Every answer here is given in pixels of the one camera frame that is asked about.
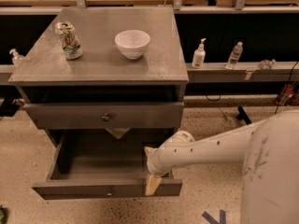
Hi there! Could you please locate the crushed soda can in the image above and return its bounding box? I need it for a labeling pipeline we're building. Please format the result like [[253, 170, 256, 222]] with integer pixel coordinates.
[[55, 21, 82, 60]]

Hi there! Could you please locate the orange power device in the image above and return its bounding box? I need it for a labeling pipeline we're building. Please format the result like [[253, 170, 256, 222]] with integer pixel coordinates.
[[275, 84, 299, 105]]

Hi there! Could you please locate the grey top drawer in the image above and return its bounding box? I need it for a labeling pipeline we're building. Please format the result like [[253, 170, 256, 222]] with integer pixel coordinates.
[[24, 102, 184, 130]]

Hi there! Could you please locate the black stand base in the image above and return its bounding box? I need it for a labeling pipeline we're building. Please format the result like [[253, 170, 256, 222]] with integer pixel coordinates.
[[237, 106, 251, 125]]

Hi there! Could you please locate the white pump lotion bottle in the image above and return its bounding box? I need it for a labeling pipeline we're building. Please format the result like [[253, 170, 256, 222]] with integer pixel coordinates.
[[192, 38, 206, 68]]

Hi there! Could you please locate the clear plastic water bottle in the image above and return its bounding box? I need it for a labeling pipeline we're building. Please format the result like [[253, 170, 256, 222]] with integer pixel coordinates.
[[226, 42, 243, 69]]

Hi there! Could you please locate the white ceramic bowl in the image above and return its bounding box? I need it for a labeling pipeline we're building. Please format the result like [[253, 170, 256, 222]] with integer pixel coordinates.
[[115, 30, 150, 60]]

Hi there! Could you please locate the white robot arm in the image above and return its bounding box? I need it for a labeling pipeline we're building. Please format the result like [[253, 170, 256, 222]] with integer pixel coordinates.
[[144, 109, 299, 224]]

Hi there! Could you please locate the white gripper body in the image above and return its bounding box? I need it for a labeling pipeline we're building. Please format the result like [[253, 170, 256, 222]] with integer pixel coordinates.
[[146, 148, 171, 176]]

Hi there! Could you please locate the grey drawer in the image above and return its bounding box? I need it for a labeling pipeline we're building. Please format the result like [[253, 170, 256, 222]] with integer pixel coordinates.
[[24, 102, 184, 130], [32, 129, 174, 200]]

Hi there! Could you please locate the clear pump sanitizer bottle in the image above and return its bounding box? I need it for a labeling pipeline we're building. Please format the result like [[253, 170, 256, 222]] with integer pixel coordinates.
[[9, 49, 24, 67]]

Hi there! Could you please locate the grey drawer cabinet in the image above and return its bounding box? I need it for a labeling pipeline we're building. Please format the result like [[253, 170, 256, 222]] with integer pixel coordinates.
[[9, 7, 188, 139]]

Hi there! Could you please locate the crumpled clear wrapper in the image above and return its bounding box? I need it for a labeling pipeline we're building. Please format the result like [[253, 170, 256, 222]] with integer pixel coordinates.
[[260, 60, 276, 70]]

